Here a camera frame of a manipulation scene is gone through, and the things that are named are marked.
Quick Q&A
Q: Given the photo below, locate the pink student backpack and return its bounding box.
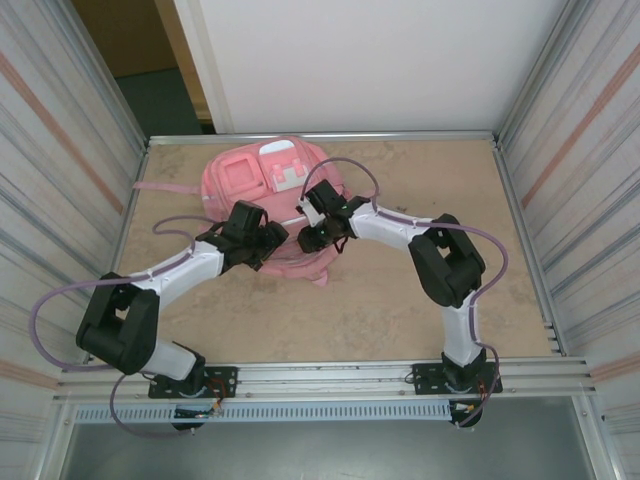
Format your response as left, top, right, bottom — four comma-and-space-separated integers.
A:
132, 138, 351, 287

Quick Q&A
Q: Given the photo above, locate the tan wooden door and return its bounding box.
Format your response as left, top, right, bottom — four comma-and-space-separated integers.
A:
152, 0, 216, 135

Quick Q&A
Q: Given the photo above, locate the grey metal base panel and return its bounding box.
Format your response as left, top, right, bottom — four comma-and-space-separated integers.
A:
49, 399, 601, 480

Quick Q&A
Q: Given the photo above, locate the aluminium table edge rail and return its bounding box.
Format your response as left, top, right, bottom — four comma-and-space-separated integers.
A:
146, 130, 501, 147
492, 139, 571, 359
88, 141, 151, 365

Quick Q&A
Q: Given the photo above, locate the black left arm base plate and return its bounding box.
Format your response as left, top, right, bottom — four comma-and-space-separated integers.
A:
148, 365, 239, 400

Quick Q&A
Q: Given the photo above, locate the long aluminium mounting rail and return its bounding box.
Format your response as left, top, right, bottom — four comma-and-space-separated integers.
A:
58, 360, 599, 404

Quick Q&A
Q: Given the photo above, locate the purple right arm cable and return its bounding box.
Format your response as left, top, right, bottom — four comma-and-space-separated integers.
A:
301, 157, 511, 430

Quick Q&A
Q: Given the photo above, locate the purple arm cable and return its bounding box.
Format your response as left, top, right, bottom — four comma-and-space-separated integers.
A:
301, 157, 511, 430
29, 214, 234, 440

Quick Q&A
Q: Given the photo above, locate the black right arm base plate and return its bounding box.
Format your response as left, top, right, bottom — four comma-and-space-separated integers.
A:
410, 362, 503, 396

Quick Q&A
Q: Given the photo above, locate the white door frame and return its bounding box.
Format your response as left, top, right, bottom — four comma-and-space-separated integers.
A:
172, 0, 234, 136

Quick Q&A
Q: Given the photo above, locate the grey slotted cable duct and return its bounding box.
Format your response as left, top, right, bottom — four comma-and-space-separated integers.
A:
73, 402, 454, 424

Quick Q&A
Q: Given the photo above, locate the aluminium frame post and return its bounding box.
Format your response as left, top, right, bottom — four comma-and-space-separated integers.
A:
59, 0, 151, 146
497, 0, 586, 139

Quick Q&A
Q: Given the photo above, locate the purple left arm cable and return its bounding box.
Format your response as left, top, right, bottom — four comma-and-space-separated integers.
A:
29, 214, 234, 440

